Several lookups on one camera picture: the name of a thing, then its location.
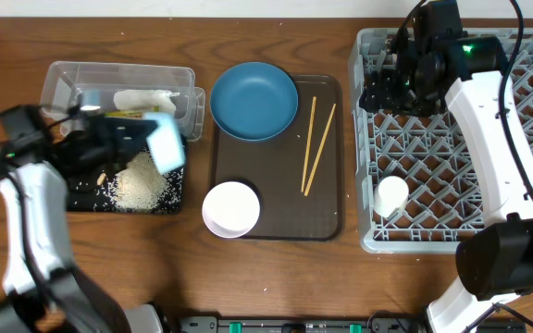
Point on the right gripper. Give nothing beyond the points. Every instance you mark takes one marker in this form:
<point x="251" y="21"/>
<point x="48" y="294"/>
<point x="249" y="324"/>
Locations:
<point x="380" y="93"/>

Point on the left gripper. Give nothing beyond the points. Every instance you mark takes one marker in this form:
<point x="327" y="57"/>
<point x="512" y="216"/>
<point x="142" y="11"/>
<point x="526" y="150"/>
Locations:
<point x="121" y="139"/>

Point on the white tissue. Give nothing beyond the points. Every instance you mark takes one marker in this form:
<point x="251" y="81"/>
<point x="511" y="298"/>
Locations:
<point x="143" y="100"/>

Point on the light blue bowl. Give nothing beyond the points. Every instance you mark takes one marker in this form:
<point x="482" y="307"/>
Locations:
<point x="164" y="143"/>

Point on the yellow snack wrapper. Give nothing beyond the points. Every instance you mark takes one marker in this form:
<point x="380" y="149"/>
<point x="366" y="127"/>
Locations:
<point x="131" y="113"/>

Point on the white cup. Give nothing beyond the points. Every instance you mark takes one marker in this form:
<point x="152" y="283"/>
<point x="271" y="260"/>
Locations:
<point x="390" y="196"/>

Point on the dark blue plate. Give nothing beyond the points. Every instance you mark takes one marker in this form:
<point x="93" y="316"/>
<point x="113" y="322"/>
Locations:
<point x="254" y="101"/>

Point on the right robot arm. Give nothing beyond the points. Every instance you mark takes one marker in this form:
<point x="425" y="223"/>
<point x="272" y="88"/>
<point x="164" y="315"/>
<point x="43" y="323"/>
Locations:
<point x="441" y="68"/>

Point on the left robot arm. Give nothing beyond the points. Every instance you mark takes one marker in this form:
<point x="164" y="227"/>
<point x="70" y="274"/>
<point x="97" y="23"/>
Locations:
<point x="41" y="273"/>

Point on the grey dishwasher rack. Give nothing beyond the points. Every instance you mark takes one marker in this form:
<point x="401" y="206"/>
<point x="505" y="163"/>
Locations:
<point x="444" y="204"/>

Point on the black tray bin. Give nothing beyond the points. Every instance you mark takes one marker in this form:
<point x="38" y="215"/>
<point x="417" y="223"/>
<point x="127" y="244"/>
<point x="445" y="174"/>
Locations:
<point x="174" y="194"/>

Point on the scattered rice grains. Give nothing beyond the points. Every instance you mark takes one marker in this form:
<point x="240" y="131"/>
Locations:
<point x="139" y="185"/>

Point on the clear plastic bin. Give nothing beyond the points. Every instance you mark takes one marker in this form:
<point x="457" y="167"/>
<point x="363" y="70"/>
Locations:
<point x="65" y="80"/>

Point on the left wooden chopstick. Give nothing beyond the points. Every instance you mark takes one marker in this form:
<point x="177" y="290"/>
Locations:
<point x="308" y="142"/>

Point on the wooden chopstick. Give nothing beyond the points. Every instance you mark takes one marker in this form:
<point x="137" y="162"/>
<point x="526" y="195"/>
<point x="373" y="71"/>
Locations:
<point x="308" y="142"/>
<point x="320" y="150"/>

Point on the brown serving tray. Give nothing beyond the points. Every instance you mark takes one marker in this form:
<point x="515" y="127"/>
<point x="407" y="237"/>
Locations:
<point x="274" y="169"/>

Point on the right wooden chopstick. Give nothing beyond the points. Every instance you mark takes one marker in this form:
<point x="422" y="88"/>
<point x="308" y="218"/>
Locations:
<point x="320" y="150"/>

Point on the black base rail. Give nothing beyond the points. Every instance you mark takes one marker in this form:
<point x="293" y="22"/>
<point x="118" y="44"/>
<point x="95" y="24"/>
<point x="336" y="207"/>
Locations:
<point x="294" y="325"/>

